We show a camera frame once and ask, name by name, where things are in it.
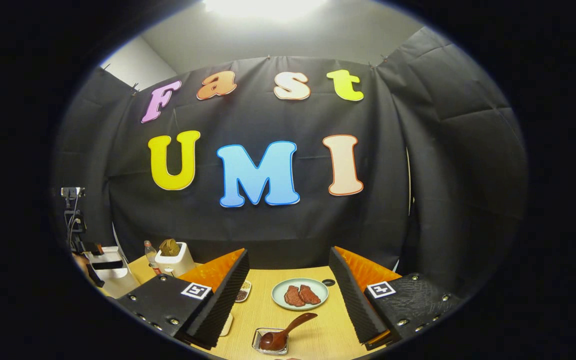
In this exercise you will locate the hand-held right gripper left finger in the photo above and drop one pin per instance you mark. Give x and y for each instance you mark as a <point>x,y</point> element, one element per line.
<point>220,305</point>

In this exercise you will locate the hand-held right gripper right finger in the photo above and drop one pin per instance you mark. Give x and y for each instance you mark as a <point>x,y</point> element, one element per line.
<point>355,305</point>

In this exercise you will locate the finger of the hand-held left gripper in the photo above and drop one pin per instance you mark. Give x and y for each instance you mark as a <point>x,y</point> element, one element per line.
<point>95,275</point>

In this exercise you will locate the white rice cooker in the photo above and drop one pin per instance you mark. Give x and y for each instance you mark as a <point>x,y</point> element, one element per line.
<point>118,282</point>

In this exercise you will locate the brown wooden spoon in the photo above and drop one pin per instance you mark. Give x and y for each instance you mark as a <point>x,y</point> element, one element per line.
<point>274,341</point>

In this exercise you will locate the white divided bean dish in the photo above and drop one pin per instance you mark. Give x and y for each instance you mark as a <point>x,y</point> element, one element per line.
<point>243,292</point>

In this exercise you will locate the red label bottle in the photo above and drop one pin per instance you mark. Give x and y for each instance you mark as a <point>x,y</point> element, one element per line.
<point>151,260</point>

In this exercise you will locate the pale green plate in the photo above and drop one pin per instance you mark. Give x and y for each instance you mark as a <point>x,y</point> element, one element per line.
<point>278,295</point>

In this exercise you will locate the white toaster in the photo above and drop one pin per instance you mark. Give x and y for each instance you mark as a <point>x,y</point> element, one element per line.
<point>175,265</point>

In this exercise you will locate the toast slice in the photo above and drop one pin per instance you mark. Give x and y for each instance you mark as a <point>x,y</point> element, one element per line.
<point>169,247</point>

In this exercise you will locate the long ceiling light panel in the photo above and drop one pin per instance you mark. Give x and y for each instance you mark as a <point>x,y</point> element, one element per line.
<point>268,7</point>

